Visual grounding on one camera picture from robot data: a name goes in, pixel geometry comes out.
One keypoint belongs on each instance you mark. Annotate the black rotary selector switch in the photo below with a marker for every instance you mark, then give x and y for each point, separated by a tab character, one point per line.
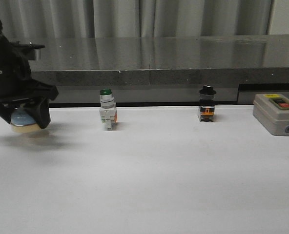
206	104

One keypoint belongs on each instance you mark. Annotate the grey curtain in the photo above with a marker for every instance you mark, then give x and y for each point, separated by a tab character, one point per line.
133	18

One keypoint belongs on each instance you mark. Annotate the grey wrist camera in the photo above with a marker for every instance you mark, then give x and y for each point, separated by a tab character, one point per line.
31	51

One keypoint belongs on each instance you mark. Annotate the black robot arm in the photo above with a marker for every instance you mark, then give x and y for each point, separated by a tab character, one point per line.
24	101

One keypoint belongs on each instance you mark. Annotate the blue and cream call bell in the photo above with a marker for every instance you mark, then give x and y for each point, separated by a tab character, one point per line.
22	121

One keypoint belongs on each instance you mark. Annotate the grey stone counter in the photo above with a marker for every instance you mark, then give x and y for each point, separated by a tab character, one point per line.
164	70

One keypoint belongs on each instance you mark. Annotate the green pushbutton switch module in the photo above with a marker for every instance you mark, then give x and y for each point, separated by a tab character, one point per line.
108	108

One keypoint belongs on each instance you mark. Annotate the grey start stop switch box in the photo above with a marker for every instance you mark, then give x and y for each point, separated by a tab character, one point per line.
272	111

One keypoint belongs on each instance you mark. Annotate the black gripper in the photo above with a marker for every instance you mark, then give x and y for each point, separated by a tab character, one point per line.
17	84

